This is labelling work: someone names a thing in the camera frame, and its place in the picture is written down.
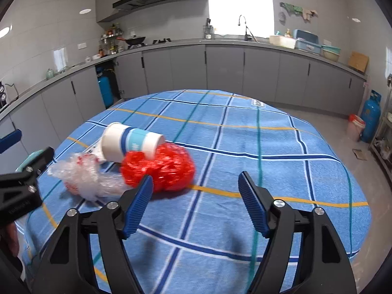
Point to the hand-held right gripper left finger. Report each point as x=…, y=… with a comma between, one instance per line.
x=139, y=208

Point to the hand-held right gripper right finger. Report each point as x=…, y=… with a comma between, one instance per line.
x=252, y=205

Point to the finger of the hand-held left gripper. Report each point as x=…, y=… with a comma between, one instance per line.
x=27, y=171
x=10, y=141

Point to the red mesh bag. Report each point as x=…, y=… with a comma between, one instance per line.
x=165, y=168

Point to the clear plastic bag red print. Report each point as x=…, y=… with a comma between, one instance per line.
x=85, y=177

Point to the white paper cup blue band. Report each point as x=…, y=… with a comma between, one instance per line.
x=134, y=141

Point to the person's left hand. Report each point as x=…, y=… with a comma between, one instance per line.
x=13, y=239

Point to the round teal glass stool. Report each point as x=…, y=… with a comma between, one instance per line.
x=30, y=156

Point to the blue plaid tablecloth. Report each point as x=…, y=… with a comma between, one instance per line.
x=245, y=165

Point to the teal ceramic jar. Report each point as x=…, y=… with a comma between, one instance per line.
x=50, y=74

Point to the blue gas cylinder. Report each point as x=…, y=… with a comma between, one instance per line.
x=105, y=90
x=370, y=116

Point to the cardboard piece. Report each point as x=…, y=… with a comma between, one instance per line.
x=360, y=154

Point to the white bin red bag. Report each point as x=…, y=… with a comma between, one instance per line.
x=355, y=127

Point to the spice rack with bottles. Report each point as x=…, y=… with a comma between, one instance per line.
x=111, y=41

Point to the metal shelf rack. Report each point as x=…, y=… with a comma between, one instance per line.
x=382, y=147

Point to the grey base cabinets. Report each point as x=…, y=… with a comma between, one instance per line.
x=183, y=67

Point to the black wok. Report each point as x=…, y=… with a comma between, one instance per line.
x=136, y=40

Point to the white plastic basin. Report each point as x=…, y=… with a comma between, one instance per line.
x=282, y=42

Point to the black gas stove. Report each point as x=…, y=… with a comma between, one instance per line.
x=161, y=41

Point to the teal plastic basins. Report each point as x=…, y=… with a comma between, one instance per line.
x=330, y=53

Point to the light blue storage box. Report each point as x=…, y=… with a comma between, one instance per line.
x=306, y=41

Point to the grey countertop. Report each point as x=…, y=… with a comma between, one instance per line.
x=190, y=41

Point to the yellow dish soap bottle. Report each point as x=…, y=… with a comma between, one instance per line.
x=288, y=32

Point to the black kitchen faucet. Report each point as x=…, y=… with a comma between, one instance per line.
x=245, y=29

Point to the wooden cutting board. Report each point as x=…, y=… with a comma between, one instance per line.
x=358, y=62

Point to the utensil holder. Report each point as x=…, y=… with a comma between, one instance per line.
x=208, y=30

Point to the round hanging scrubber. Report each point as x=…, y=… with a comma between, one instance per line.
x=282, y=17

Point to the bright window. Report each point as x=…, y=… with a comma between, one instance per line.
x=239, y=6

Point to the beige hanging rag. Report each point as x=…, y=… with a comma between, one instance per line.
x=309, y=13

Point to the green hanging rag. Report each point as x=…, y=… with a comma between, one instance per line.
x=291, y=7

